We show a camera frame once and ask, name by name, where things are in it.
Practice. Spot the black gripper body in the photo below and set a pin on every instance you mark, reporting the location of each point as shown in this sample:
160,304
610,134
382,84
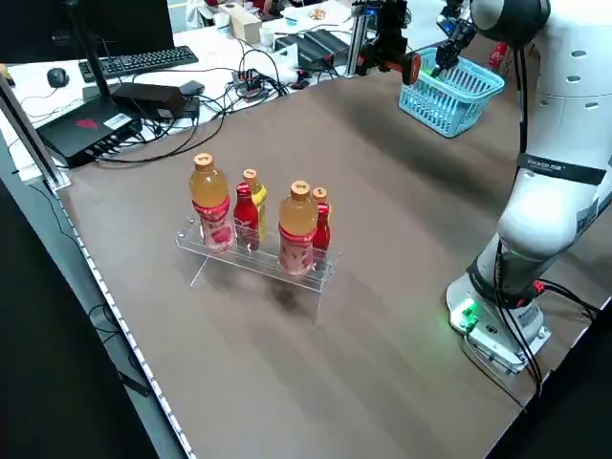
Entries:
461,34
391,24

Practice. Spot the light blue plastic basket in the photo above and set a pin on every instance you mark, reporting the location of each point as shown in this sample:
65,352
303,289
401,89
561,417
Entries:
483,98

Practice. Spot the black electronic equipment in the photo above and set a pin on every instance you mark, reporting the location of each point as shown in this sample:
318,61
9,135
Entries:
315,43

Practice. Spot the white cup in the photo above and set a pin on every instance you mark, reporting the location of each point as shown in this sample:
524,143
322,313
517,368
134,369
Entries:
268,36

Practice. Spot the grey usb hub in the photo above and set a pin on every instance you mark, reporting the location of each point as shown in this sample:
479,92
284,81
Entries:
248,83

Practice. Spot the cardboard box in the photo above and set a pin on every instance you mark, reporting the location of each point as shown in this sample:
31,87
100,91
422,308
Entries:
245,21

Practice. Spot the yellow tea bottle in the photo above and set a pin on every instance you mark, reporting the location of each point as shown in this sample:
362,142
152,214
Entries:
260,203
319,193

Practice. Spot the peach juice bottle pink label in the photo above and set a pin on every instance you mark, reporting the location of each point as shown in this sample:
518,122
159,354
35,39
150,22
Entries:
210,191
296,220

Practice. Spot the small black adapter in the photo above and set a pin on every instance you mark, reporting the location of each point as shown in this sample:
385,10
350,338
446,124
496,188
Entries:
191,87

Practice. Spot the black rectangular box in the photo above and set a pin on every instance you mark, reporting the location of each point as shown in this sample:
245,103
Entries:
148,95

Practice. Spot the black keyboard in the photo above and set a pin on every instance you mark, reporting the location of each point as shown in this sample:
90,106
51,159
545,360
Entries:
143,59

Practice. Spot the clear acrylic bottle shelf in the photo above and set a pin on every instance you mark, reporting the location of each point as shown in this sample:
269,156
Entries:
258,263

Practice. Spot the black computer monitor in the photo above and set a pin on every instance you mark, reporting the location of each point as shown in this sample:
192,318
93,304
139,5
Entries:
119,24

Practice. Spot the black monitor stand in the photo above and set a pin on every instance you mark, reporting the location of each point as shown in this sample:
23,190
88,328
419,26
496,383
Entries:
88,52

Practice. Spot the black flat case red logo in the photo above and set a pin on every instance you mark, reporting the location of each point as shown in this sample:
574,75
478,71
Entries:
81,129

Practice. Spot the black computer mouse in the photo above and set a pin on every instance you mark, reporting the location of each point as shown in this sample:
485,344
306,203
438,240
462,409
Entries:
57,77

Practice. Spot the aluminium frame post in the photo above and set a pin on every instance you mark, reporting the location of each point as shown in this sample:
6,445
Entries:
33,138
358,48

